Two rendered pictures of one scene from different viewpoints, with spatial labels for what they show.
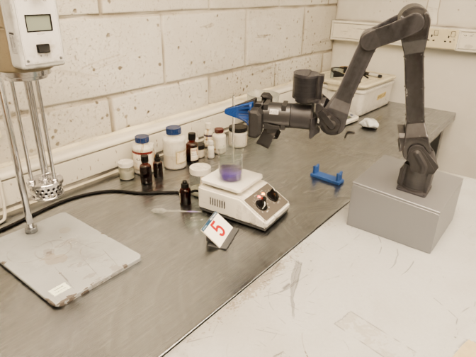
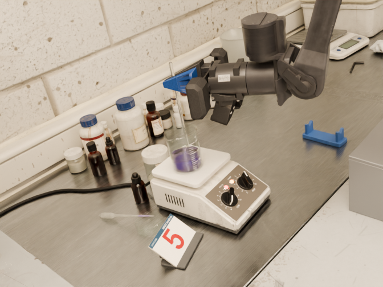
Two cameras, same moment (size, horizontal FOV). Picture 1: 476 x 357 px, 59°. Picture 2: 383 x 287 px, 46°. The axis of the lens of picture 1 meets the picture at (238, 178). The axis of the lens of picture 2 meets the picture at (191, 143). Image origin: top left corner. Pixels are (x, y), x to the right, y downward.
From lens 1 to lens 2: 0.26 m
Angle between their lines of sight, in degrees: 10
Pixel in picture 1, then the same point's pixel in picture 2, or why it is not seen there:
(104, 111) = (40, 94)
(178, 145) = (133, 122)
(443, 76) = not seen: outside the picture
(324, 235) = (317, 232)
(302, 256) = (284, 271)
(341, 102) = (313, 53)
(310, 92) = (267, 45)
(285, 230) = (265, 229)
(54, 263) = not seen: outside the picture
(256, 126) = (198, 105)
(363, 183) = (364, 157)
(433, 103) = not seen: outside the picture
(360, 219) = (366, 204)
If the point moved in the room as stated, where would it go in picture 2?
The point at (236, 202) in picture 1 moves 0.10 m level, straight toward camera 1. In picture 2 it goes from (196, 200) to (191, 236)
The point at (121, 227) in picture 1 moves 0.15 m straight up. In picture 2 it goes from (61, 244) to (35, 180)
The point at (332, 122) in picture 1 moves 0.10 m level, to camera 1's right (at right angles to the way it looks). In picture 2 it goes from (304, 84) to (373, 75)
